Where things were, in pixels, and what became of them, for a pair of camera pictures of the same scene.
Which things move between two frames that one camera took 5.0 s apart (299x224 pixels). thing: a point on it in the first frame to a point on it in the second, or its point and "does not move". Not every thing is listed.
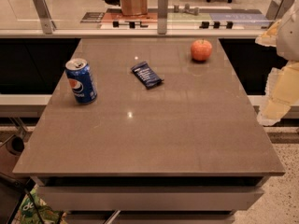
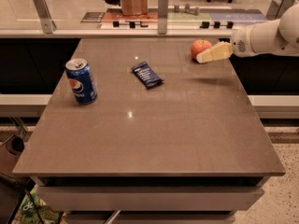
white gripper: x=289 y=35 to x=239 y=44
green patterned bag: x=27 y=213 does not move
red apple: x=201 y=49 does not move
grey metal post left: x=44 y=12 does not move
